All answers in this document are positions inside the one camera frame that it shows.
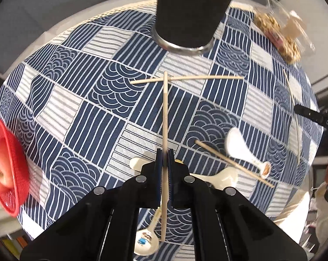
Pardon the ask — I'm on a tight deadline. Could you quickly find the white spoon with cartoon print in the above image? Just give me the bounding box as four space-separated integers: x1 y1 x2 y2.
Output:
134 207 162 256

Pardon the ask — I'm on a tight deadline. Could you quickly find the white spoon with decorated handle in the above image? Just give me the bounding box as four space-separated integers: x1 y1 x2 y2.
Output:
225 127 272 179

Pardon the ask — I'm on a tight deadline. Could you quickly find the plain white ceramic spoon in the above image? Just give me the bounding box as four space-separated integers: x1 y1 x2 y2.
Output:
129 157 238 190

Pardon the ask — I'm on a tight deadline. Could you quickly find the clear plastic cookie box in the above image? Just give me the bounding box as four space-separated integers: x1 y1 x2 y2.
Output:
254 0 315 64

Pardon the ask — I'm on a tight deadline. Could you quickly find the red plastic basket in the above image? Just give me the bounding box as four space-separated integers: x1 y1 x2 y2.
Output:
0 120 29 217

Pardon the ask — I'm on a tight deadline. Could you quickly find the front red apple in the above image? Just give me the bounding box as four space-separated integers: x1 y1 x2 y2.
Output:
0 139 14 194

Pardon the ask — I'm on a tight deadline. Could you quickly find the blue patterned tablecloth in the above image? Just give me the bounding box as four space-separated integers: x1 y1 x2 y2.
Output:
0 0 324 261

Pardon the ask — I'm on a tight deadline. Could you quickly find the black cylindrical utensil holder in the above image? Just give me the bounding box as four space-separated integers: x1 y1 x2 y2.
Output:
152 0 231 56

